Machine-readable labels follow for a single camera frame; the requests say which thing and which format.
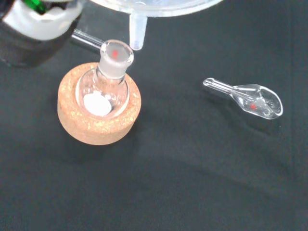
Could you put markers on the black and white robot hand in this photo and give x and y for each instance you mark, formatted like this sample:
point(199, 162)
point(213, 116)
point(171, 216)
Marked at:
point(29, 43)

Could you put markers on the clear funnel stand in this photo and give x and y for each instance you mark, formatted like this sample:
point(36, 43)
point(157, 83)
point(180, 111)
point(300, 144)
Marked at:
point(86, 39)

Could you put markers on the glass round-bottom flask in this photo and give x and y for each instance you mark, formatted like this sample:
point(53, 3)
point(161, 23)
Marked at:
point(113, 65)

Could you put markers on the black cloth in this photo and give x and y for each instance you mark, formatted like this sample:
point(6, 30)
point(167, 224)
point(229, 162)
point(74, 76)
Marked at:
point(168, 180)

